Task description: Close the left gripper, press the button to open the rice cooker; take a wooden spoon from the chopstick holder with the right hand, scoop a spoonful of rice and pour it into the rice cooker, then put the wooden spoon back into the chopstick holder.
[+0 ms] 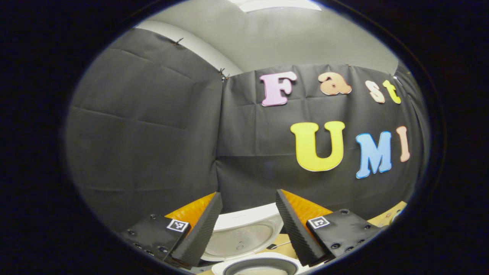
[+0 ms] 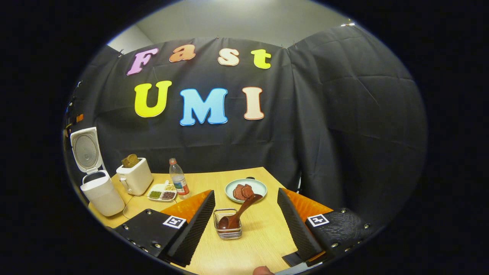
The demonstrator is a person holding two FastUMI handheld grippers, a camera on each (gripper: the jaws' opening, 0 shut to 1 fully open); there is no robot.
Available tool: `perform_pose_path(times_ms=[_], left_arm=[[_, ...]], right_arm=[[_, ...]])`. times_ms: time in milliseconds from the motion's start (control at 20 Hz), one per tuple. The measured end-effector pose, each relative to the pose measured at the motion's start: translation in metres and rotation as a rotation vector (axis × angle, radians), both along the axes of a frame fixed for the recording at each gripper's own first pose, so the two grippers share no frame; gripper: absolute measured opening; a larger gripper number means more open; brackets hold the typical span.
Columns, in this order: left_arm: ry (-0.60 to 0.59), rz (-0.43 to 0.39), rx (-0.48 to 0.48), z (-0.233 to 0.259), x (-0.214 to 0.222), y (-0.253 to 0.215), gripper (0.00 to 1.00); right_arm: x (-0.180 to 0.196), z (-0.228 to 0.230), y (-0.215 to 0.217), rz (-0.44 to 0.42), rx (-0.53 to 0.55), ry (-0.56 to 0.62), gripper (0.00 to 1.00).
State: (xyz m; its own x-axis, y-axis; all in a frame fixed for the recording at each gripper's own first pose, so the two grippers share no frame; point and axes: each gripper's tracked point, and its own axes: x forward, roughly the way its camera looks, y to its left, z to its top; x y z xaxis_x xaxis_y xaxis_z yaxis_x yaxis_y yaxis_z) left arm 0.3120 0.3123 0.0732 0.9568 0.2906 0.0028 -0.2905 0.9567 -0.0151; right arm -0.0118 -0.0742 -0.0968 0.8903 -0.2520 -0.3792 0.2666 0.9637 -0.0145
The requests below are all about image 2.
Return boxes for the brown meat slices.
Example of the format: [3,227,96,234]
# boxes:
[233,184,254,201]

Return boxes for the white divided grain dish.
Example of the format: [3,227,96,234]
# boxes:
[147,181,178,202]

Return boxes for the pale green plate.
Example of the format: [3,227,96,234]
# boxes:
[225,178,267,204]

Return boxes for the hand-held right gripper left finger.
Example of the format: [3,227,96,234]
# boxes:
[115,190,215,268]

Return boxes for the white toaster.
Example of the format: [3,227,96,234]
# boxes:
[116,158,154,196]

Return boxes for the brown wooden spoon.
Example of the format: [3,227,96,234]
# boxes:
[218,194,263,231]

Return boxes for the brown bread slices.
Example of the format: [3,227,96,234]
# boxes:
[121,154,141,168]

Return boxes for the metal wire chopstick holder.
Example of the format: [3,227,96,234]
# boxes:
[213,208,243,240]

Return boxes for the black backdrop cloth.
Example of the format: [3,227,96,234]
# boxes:
[63,25,427,230]

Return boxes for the white toaster cable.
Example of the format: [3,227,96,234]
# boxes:
[122,194,180,218]

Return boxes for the clear plastic bottle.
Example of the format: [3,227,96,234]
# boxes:
[169,158,190,200]

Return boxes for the white rice cooker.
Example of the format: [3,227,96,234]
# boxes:
[70,127,126,217]

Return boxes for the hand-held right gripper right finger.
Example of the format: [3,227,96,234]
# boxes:
[277,188,373,266]

